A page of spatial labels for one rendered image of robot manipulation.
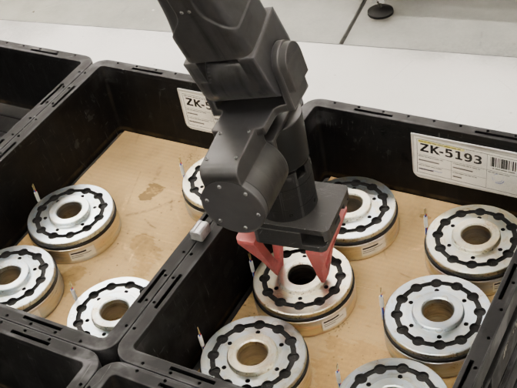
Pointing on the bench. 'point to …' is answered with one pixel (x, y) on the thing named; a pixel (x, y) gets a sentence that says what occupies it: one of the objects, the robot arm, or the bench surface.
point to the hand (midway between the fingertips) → (301, 269)
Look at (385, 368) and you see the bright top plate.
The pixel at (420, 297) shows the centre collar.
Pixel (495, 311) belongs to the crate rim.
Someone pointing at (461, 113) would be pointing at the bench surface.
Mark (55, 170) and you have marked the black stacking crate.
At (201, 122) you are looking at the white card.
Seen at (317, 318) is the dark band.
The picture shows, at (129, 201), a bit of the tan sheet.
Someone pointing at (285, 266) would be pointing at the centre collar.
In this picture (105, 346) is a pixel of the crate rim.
